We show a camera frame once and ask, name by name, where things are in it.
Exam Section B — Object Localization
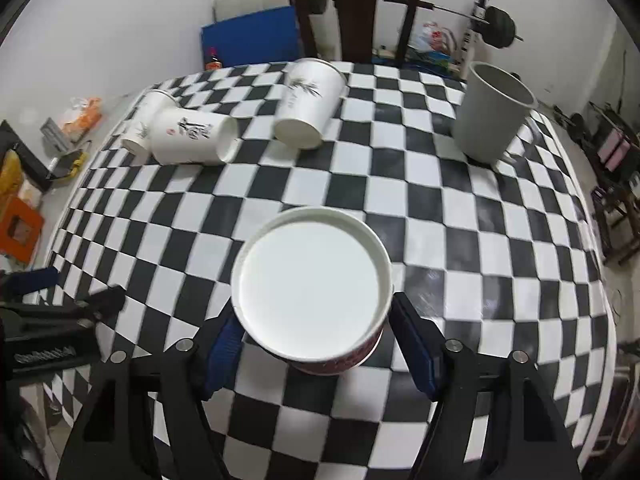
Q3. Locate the red paper cup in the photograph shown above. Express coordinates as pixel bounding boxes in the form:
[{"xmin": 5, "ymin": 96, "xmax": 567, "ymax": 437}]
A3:
[{"xmin": 230, "ymin": 206, "xmax": 392, "ymax": 376}]

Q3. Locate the dark metal rack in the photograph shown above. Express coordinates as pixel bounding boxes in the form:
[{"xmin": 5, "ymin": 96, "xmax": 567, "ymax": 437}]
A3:
[{"xmin": 575, "ymin": 101, "xmax": 640, "ymax": 267}]

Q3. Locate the orange box on floor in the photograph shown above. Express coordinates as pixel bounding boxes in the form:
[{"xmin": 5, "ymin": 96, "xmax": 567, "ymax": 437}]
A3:
[{"xmin": 0, "ymin": 196, "xmax": 46, "ymax": 262}]

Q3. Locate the white red plastic bag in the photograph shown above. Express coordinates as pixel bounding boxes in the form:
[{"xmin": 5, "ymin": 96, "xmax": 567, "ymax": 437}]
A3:
[{"xmin": 413, "ymin": 21, "xmax": 458, "ymax": 55}]

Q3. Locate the tall white bamboo print cup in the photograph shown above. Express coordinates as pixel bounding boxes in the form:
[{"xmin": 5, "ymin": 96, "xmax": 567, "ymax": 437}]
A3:
[{"xmin": 273, "ymin": 58, "xmax": 348, "ymax": 151}]

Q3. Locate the black barbell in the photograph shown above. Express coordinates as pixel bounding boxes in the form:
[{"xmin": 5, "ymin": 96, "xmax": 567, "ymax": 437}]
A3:
[{"xmin": 306, "ymin": 0, "xmax": 526, "ymax": 51}]

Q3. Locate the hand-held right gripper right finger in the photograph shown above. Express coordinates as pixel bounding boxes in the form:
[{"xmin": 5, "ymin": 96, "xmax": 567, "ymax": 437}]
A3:
[{"xmin": 390, "ymin": 292, "xmax": 584, "ymax": 480}]

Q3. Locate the blue folding mat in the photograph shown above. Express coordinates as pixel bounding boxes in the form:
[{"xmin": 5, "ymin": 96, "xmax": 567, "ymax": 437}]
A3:
[{"xmin": 200, "ymin": 5, "xmax": 300, "ymax": 70}]

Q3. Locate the small white bamboo print cup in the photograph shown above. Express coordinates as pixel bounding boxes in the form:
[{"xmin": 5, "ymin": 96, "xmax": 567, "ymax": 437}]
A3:
[{"xmin": 120, "ymin": 89, "xmax": 179, "ymax": 157}]

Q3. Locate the orange snack bag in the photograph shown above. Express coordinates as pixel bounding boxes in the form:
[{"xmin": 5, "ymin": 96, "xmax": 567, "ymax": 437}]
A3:
[{"xmin": 56, "ymin": 97, "xmax": 104, "ymax": 143}]

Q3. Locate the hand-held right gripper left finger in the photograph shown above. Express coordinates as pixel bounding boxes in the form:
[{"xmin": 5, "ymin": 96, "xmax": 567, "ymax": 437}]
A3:
[{"xmin": 56, "ymin": 305, "xmax": 247, "ymax": 480}]

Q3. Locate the white calligraphy print paper cup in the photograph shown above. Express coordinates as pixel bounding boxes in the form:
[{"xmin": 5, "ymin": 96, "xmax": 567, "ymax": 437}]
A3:
[{"xmin": 149, "ymin": 108, "xmax": 241, "ymax": 165}]

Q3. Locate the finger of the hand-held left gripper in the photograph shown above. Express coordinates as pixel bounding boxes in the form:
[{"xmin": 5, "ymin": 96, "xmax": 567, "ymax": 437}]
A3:
[
  {"xmin": 0, "ymin": 285, "xmax": 127, "ymax": 333},
  {"xmin": 0, "ymin": 266, "xmax": 61, "ymax": 306}
]

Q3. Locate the black white checkered tablecloth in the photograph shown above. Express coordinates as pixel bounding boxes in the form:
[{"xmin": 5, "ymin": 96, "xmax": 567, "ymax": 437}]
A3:
[{"xmin": 42, "ymin": 60, "xmax": 617, "ymax": 472}]

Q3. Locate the dark wooden chair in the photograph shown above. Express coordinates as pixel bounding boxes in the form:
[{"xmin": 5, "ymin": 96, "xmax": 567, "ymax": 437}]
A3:
[{"xmin": 292, "ymin": 0, "xmax": 420, "ymax": 67}]

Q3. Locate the grey mug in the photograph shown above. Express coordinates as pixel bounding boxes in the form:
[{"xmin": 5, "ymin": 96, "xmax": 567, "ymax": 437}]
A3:
[{"xmin": 451, "ymin": 61, "xmax": 539, "ymax": 167}]

